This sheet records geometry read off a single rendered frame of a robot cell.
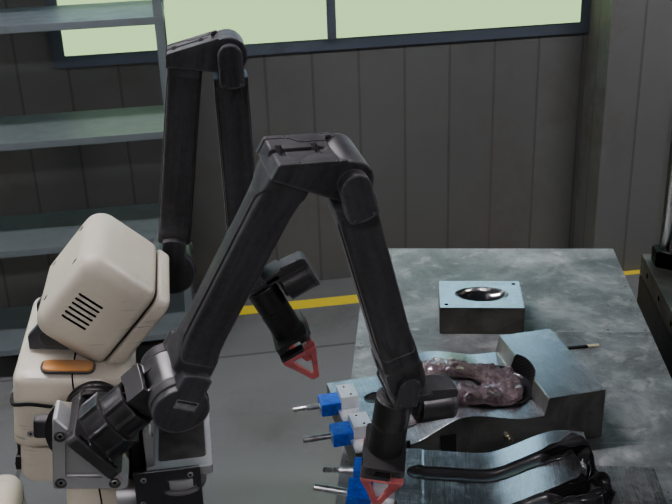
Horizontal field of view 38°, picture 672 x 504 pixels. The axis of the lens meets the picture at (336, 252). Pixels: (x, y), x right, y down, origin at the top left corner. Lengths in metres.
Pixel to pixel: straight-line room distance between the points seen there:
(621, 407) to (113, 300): 1.14
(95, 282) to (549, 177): 3.42
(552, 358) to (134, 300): 0.97
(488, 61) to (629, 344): 2.22
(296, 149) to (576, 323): 1.38
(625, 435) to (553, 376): 0.18
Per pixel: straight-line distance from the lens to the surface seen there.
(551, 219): 4.69
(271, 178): 1.15
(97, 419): 1.34
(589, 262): 2.77
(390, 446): 1.52
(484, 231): 4.60
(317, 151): 1.19
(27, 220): 4.02
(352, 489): 1.62
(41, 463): 1.59
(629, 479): 1.82
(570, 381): 1.98
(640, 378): 2.24
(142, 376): 1.34
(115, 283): 1.40
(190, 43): 1.62
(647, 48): 4.36
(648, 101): 4.43
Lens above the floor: 1.93
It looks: 24 degrees down
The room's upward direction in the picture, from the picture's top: 2 degrees counter-clockwise
